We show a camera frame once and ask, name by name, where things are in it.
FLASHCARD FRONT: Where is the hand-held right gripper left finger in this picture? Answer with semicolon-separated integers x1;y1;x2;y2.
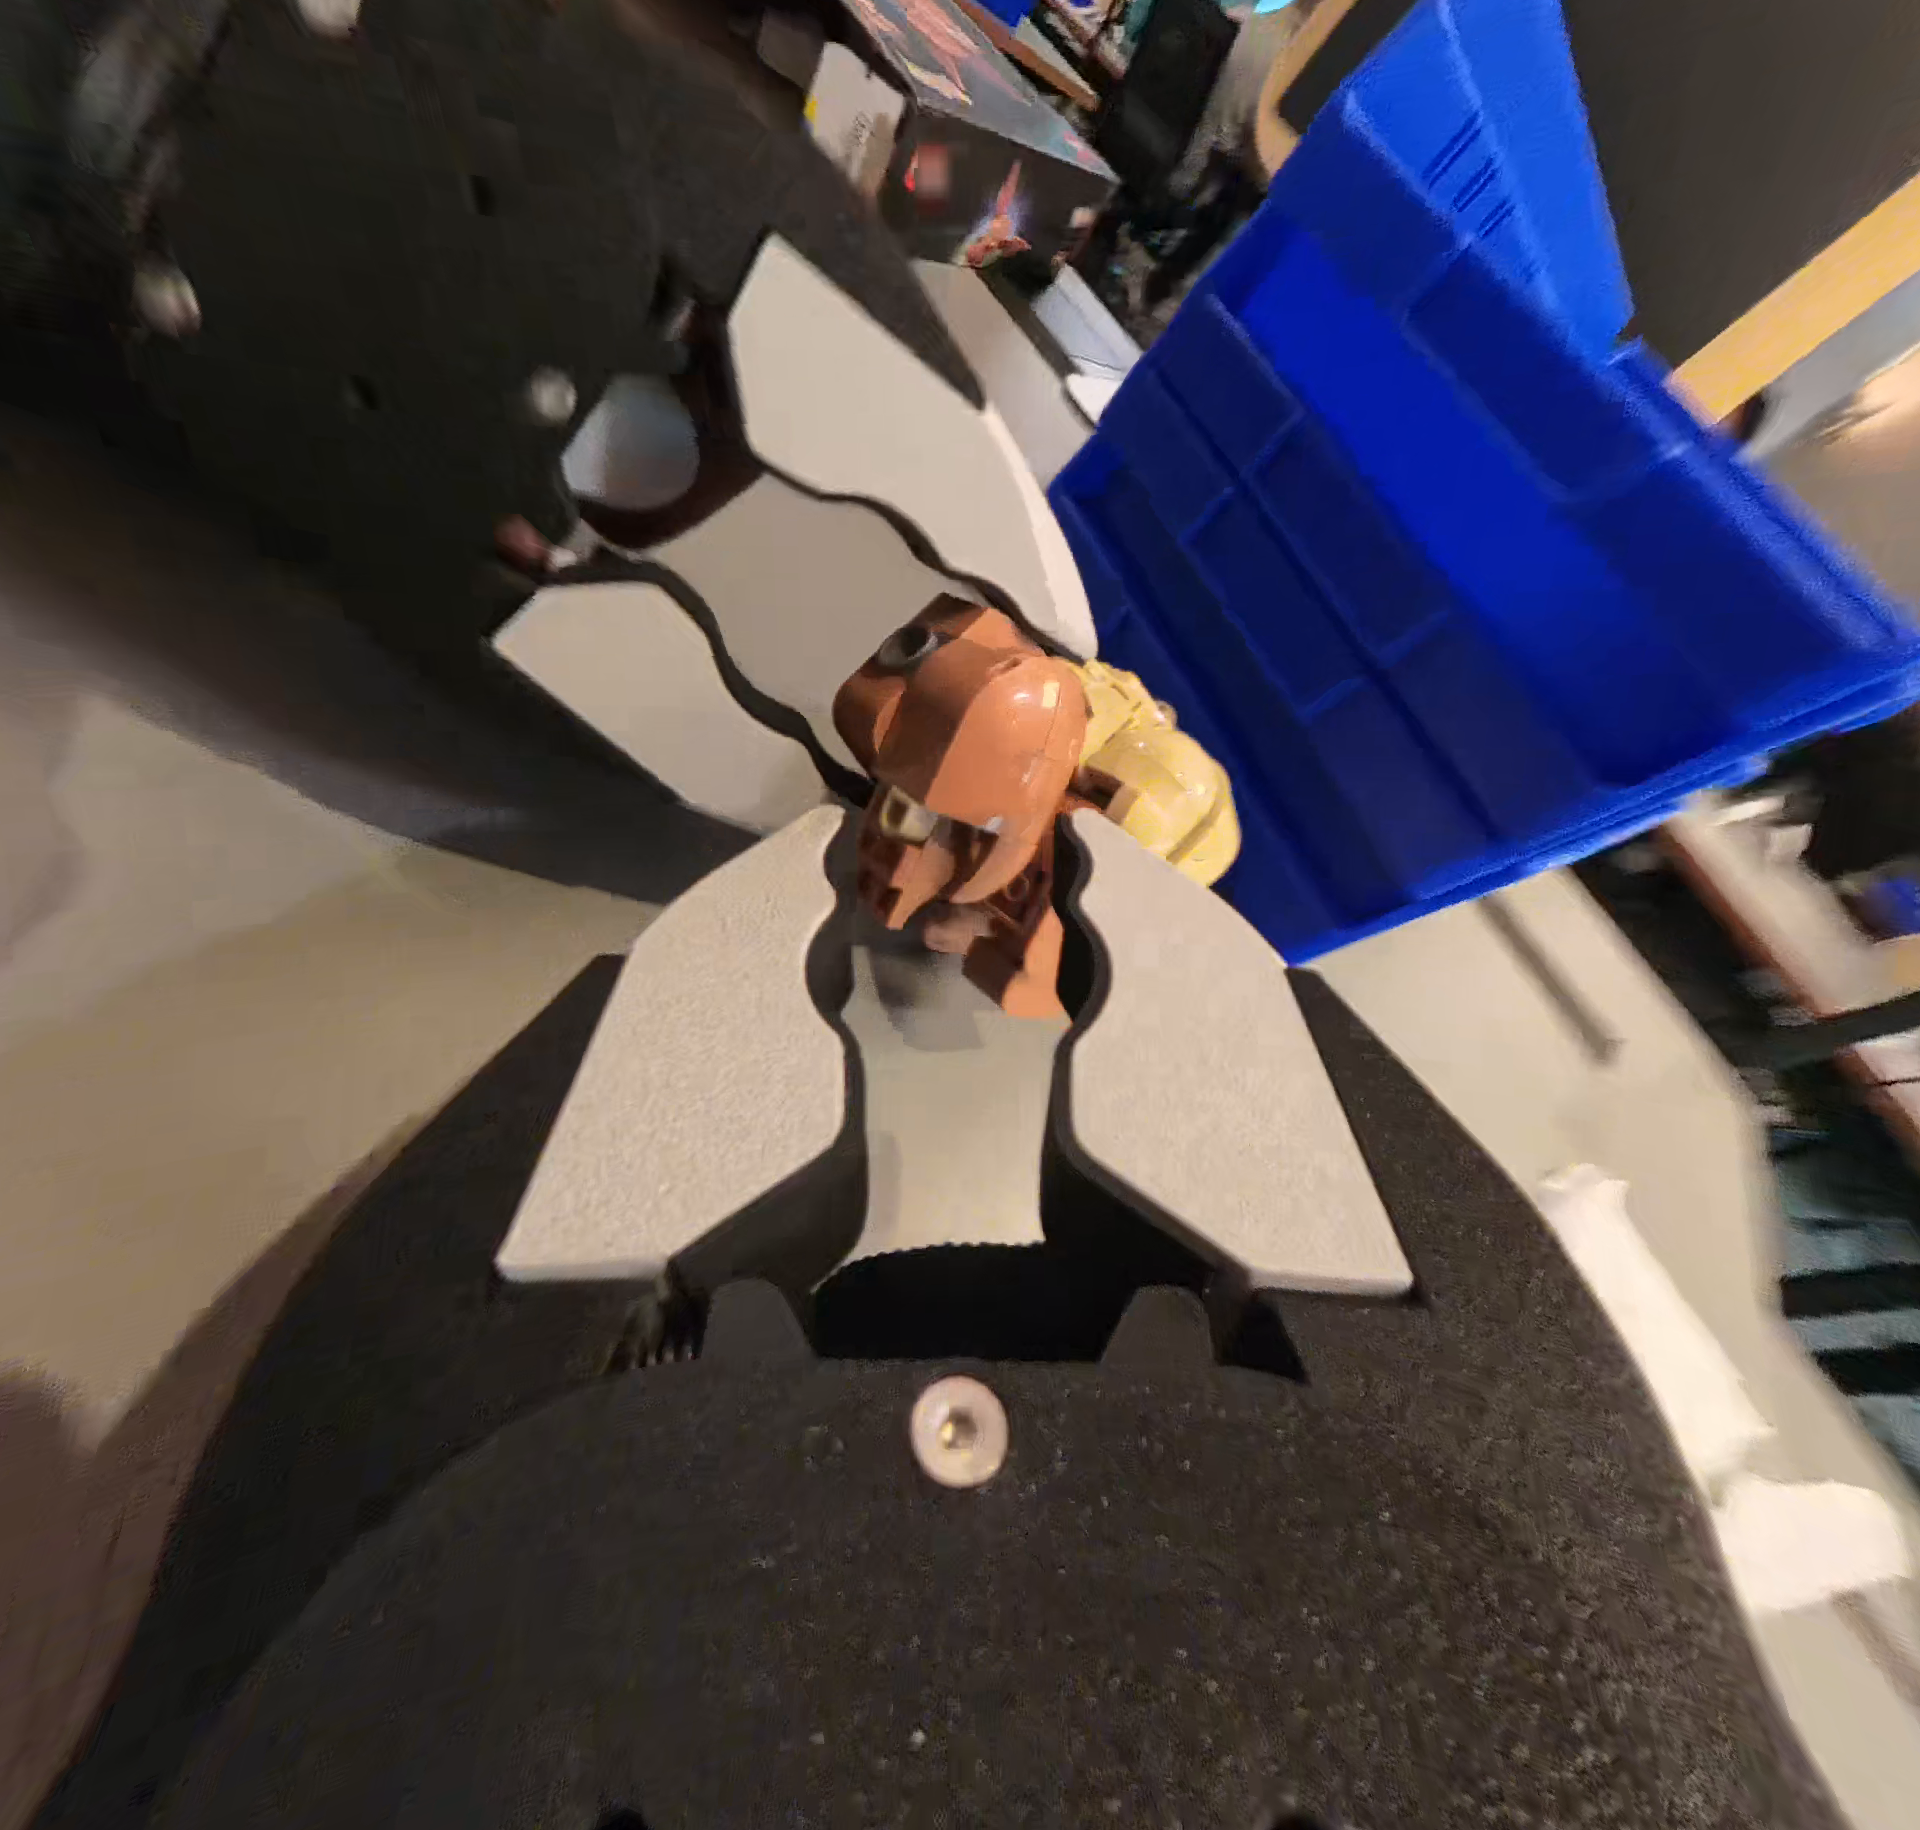
493;800;875;1302

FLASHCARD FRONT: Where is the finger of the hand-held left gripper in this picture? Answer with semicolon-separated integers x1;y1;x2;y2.
724;227;1104;651
493;567;856;841

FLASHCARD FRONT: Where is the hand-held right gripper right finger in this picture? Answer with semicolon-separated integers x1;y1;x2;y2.
1047;806;1415;1302

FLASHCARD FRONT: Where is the brown brick assembly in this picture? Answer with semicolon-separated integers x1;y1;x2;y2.
830;597;1099;1026

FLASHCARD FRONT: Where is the stack of blue plastic bins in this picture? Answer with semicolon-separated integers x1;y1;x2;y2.
1047;0;1920;964

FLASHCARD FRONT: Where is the grey desk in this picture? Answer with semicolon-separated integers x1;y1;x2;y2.
0;255;1920;1830

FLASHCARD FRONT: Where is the printed cardboard box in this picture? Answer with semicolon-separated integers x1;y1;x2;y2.
757;0;1123;276

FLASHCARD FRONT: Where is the black board with wooden edge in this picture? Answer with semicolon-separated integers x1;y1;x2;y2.
1263;0;1920;428

